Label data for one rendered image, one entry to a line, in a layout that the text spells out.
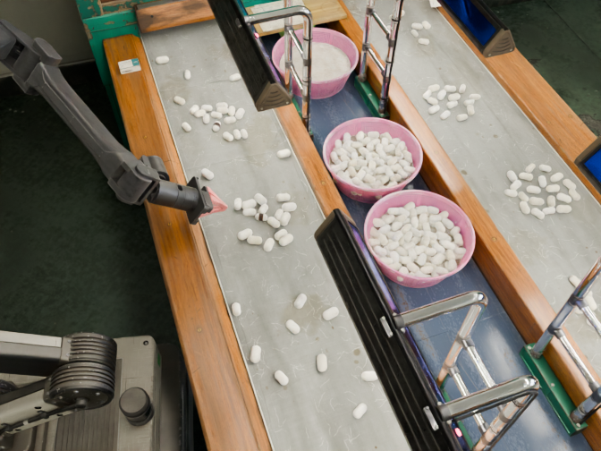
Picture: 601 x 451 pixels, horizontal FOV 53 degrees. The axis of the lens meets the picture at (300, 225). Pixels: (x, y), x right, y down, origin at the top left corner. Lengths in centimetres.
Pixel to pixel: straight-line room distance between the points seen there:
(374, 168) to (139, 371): 81
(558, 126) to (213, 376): 116
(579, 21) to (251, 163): 249
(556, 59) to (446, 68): 151
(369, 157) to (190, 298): 63
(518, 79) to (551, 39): 160
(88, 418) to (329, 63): 122
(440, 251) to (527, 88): 65
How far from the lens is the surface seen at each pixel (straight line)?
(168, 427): 172
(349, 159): 165
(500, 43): 153
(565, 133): 183
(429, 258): 150
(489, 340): 148
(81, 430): 163
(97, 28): 207
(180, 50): 203
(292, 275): 142
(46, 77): 148
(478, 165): 170
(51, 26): 302
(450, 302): 97
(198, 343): 132
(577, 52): 352
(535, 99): 191
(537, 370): 144
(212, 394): 127
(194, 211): 141
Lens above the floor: 194
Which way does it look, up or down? 53 degrees down
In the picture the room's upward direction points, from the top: 1 degrees clockwise
